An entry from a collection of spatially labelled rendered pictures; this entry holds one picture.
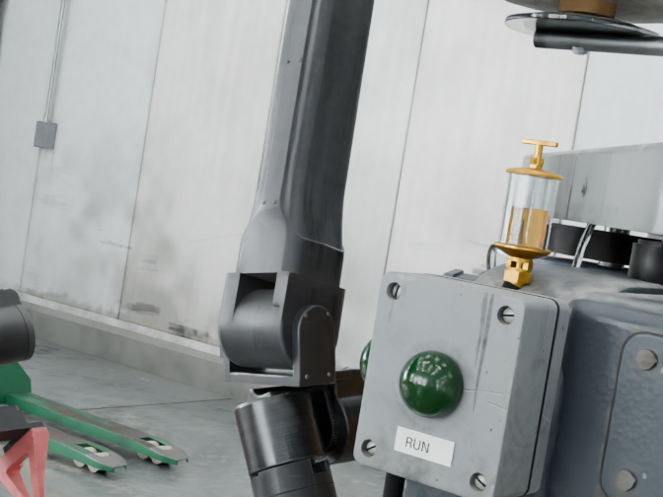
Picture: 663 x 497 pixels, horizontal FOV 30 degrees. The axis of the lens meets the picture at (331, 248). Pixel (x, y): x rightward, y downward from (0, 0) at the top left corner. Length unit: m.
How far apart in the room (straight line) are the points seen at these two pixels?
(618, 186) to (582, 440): 0.23
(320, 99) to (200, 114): 6.92
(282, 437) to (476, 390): 0.34
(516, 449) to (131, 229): 7.63
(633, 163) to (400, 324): 0.24
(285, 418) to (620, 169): 0.29
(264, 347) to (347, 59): 0.22
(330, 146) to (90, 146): 7.60
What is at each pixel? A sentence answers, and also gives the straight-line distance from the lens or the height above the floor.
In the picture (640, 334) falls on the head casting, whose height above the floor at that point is 1.32.
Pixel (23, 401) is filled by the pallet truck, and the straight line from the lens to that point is 6.24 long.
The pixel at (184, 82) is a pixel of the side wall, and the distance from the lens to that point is 7.94.
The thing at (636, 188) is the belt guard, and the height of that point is 1.39.
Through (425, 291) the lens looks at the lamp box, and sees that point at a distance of 0.55.
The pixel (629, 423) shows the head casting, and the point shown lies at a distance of 0.57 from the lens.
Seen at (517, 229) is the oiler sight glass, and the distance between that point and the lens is 0.61.
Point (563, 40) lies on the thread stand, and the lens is 0.97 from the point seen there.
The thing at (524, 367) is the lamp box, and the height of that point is 1.30.
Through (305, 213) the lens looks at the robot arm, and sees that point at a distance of 0.87.
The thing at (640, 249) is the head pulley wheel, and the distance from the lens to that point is 0.69.
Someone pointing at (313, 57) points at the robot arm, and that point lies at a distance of 0.90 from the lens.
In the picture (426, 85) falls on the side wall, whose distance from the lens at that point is 6.82.
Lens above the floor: 1.37
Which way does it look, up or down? 3 degrees down
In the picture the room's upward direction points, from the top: 9 degrees clockwise
